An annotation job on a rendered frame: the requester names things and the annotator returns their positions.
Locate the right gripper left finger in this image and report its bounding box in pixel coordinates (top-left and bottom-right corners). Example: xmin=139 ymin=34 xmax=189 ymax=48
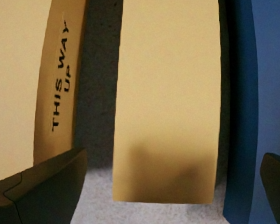
xmin=0 ymin=147 xmax=88 ymax=224

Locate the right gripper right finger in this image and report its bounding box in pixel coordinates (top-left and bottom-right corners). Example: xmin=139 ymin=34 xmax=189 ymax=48
xmin=260 ymin=153 xmax=280 ymax=224

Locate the brown cardboard carton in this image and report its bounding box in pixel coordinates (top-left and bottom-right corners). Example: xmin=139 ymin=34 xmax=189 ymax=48
xmin=112 ymin=0 xmax=221 ymax=204
xmin=0 ymin=0 xmax=90 ymax=180

